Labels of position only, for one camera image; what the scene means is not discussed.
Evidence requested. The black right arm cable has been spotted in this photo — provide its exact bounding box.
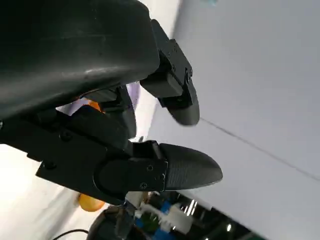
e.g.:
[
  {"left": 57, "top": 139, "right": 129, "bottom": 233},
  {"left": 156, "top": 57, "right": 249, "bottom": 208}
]
[{"left": 53, "top": 228, "right": 89, "bottom": 240}]

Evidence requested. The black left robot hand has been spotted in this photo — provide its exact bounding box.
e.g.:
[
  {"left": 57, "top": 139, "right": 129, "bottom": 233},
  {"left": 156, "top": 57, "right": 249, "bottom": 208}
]
[{"left": 0, "top": 0, "right": 224, "bottom": 207}]

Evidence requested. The orange striped toy bread roll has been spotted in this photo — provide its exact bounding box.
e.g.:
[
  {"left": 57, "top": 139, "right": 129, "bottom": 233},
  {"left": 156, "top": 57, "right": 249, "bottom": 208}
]
[{"left": 74, "top": 97, "right": 107, "bottom": 115}]

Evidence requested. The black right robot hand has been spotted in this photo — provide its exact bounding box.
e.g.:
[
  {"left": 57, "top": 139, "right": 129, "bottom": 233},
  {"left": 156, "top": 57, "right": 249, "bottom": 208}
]
[{"left": 86, "top": 206, "right": 141, "bottom": 240}]

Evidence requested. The lilac plate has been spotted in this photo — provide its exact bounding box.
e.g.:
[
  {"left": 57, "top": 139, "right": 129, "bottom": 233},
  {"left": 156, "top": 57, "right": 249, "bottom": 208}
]
[{"left": 56, "top": 82, "right": 144, "bottom": 118}]

